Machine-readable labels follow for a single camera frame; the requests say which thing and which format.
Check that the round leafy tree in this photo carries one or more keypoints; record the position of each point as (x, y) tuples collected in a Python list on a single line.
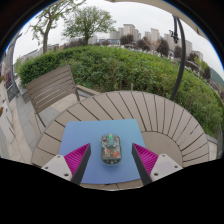
[(87, 21)]

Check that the thin sparse tree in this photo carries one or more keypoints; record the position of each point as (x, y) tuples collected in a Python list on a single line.
[(45, 41)]

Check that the distant apartment buildings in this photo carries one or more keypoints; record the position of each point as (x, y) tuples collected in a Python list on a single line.
[(128, 29)]

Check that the blue mouse pad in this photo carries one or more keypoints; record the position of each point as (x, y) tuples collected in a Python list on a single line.
[(86, 133)]

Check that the brown slatted chair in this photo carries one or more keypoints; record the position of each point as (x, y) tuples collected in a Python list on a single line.
[(50, 86)]

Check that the distant dark trees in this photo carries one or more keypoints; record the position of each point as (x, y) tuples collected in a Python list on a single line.
[(162, 46)]

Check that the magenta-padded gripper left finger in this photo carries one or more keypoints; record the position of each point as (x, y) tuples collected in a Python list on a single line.
[(58, 166)]

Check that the dark parasol pole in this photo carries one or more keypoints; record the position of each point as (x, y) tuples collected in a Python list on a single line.
[(181, 66)]

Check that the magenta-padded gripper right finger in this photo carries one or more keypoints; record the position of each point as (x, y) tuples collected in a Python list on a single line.
[(163, 165)]

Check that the green hedge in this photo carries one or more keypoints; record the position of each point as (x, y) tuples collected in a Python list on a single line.
[(116, 66)]

